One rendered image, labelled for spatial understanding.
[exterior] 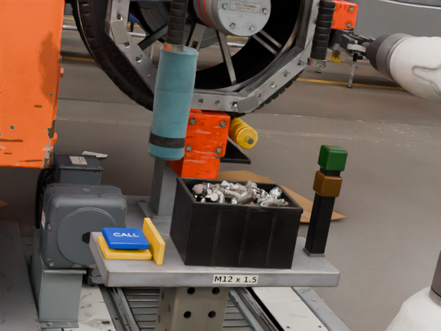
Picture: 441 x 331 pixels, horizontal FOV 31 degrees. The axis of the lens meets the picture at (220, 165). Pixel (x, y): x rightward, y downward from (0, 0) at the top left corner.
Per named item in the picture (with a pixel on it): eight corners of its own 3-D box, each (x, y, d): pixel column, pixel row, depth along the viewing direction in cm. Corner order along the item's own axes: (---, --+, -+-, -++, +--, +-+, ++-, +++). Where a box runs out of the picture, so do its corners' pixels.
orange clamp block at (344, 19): (310, 23, 209) (340, 27, 212) (323, 27, 202) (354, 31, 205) (315, -4, 207) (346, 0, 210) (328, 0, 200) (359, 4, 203)
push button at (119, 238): (139, 239, 144) (140, 227, 143) (148, 255, 137) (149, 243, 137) (100, 238, 141) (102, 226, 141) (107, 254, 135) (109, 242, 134)
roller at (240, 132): (223, 123, 232) (226, 104, 231) (259, 152, 206) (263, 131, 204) (205, 121, 231) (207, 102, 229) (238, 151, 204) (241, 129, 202)
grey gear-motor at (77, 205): (87, 259, 224) (100, 139, 215) (115, 333, 186) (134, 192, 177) (21, 259, 218) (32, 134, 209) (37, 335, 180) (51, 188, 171)
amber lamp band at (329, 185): (330, 190, 151) (334, 170, 150) (339, 198, 148) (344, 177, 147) (311, 190, 150) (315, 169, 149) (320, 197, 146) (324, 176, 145)
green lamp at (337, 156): (335, 165, 150) (339, 145, 149) (344, 172, 146) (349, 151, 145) (315, 164, 149) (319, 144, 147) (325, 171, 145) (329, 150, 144)
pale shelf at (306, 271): (300, 250, 161) (303, 236, 160) (338, 287, 146) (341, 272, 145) (88, 246, 146) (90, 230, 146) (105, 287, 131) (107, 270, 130)
